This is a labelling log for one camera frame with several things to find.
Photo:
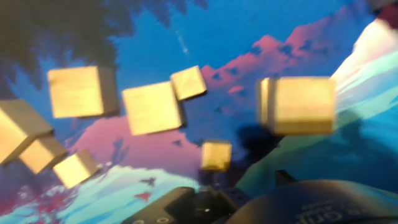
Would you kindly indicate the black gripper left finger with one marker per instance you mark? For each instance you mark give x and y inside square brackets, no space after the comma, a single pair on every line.
[192,202]

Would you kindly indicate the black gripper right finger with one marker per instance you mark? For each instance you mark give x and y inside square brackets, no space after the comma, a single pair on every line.
[282,178]

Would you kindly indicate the small wooden cube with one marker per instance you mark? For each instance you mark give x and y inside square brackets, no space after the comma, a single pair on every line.
[73,169]
[188,83]
[216,155]
[42,154]

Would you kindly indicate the blue landscape printed cloth mat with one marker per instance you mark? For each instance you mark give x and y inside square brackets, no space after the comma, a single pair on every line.
[217,31]

